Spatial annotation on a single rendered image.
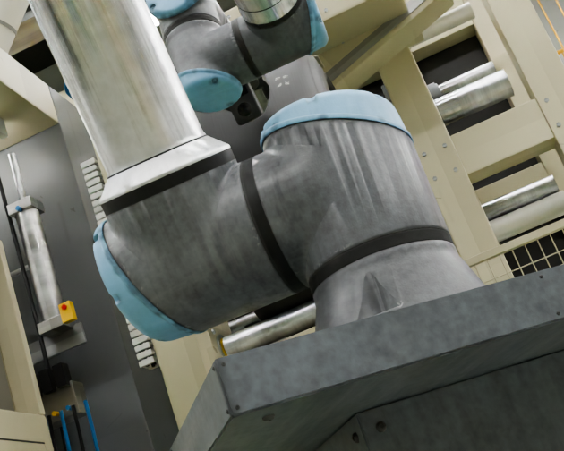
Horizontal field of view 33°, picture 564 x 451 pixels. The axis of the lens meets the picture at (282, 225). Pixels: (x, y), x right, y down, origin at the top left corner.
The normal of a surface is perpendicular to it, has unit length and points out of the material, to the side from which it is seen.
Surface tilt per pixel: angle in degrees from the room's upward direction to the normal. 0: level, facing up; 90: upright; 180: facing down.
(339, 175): 88
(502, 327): 90
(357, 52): 90
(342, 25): 180
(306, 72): 68
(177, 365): 90
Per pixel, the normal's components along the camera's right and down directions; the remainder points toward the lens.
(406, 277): -0.11, -0.66
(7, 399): 0.90, -0.40
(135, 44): 0.57, -0.17
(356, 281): -0.57, -0.48
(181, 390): -0.29, -0.26
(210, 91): 0.18, 0.88
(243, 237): -0.17, 0.08
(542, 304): 0.21, -0.43
